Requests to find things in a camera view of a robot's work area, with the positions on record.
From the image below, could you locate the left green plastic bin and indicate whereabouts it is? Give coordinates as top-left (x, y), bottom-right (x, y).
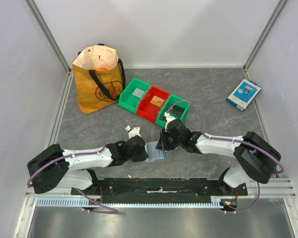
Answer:
top-left (118, 78), bottom-right (151, 113)

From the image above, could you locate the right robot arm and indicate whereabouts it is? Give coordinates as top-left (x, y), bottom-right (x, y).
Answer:
top-left (156, 119), bottom-right (282, 195)

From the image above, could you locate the red plastic bin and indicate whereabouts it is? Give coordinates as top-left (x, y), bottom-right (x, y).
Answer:
top-left (137, 86), bottom-right (170, 123)

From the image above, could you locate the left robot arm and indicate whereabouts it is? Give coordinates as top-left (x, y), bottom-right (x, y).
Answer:
top-left (27, 135), bottom-right (149, 195)

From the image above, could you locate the brown Trader Joe's paper bag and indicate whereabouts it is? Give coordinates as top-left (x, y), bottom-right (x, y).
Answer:
top-left (72, 44), bottom-right (126, 114)

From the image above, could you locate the silver card in bin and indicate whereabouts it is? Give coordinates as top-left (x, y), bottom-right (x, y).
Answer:
top-left (132, 88), bottom-right (145, 98)

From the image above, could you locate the right green plastic bin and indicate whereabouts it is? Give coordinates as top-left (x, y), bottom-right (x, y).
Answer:
top-left (155, 94), bottom-right (190, 127)

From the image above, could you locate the gold card in bin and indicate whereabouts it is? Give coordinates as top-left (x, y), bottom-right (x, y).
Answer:
top-left (150, 96), bottom-right (164, 107)

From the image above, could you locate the upper black card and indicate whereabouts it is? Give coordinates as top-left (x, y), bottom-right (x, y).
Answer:
top-left (169, 105), bottom-right (185, 118)

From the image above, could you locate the blue razor box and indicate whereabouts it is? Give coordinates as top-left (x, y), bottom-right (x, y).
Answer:
top-left (226, 79), bottom-right (261, 111)

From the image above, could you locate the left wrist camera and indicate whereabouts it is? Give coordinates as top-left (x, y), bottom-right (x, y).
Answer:
top-left (125, 125), bottom-right (141, 139)

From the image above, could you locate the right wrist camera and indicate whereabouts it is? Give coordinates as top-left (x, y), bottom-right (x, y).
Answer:
top-left (164, 112), bottom-right (175, 131)

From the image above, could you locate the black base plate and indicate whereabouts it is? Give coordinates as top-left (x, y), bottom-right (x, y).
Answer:
top-left (83, 178), bottom-right (248, 203)

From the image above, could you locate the green plastic bin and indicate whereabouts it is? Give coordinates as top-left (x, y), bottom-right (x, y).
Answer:
top-left (155, 94), bottom-right (190, 127)
top-left (118, 78), bottom-right (151, 113)

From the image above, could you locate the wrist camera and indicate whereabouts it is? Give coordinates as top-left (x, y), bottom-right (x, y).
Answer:
top-left (164, 112), bottom-right (175, 131)
top-left (125, 125), bottom-right (141, 139)

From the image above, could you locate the blue leather card holder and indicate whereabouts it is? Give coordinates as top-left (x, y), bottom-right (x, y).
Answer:
top-left (145, 141), bottom-right (166, 163)

